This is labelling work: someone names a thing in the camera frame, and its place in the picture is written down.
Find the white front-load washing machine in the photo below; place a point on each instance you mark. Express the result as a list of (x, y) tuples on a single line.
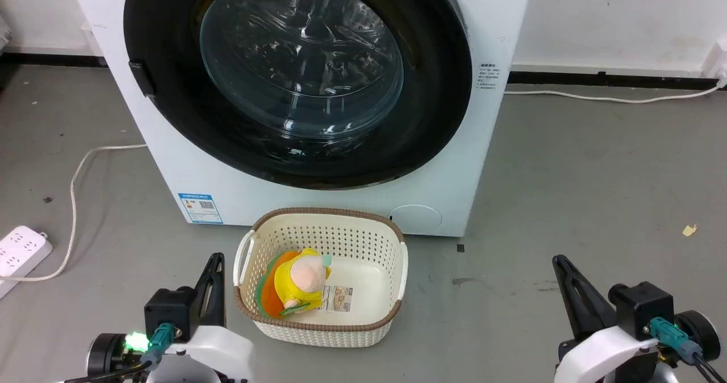
[(318, 201)]

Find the round white filter cover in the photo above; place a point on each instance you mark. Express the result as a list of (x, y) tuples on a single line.
[(417, 219)]

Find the round black glass washer door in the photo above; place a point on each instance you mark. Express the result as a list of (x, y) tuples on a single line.
[(164, 116)]

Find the cream plastic laundry basket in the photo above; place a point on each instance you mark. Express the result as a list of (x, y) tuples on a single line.
[(318, 332)]

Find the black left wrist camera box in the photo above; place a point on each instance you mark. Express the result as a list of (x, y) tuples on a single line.
[(170, 312)]

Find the yellow paper scrap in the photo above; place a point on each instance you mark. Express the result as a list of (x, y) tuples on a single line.
[(689, 230)]

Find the yellow orange plush doll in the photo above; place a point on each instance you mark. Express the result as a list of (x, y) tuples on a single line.
[(295, 292)]

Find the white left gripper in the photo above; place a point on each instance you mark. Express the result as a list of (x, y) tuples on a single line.
[(221, 352)]

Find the white wall socket plug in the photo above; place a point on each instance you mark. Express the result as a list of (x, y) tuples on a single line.
[(717, 59)]

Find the white power strip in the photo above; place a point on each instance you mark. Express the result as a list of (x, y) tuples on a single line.
[(20, 252)]

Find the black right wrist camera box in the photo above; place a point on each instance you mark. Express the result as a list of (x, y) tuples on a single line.
[(644, 306)]

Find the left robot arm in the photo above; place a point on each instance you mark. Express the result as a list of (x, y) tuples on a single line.
[(108, 354)]

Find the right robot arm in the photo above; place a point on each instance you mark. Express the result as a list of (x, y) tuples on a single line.
[(701, 332)]

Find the white printed doll tag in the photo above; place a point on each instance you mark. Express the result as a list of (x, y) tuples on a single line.
[(337, 298)]

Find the blue energy label sticker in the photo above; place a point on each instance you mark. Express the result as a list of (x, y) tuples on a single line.
[(200, 208)]

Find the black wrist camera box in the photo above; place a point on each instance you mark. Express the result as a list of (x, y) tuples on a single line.
[(170, 312), (644, 306)]

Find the small text warning sticker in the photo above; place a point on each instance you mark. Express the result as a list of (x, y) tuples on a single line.
[(488, 76)]

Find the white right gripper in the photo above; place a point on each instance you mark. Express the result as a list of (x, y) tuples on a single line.
[(602, 354)]

